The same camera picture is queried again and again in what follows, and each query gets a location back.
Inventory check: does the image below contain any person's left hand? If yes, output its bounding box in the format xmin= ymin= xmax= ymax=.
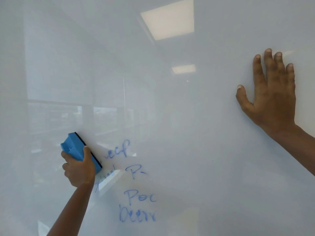
xmin=61 ymin=146 xmax=96 ymax=188

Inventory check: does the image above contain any person's right hand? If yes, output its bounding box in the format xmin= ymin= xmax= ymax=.
xmin=236 ymin=48 xmax=296 ymax=135

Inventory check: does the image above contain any white glossy whiteboard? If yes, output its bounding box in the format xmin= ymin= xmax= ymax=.
xmin=0 ymin=0 xmax=315 ymax=236

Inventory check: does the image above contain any person's right forearm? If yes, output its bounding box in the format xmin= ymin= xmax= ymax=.
xmin=260 ymin=124 xmax=315 ymax=176

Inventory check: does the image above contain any person's left forearm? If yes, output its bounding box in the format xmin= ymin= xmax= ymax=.
xmin=47 ymin=181 xmax=95 ymax=236

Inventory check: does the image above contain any blue whiteboard eraser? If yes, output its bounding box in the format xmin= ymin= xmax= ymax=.
xmin=61 ymin=132 xmax=103 ymax=174

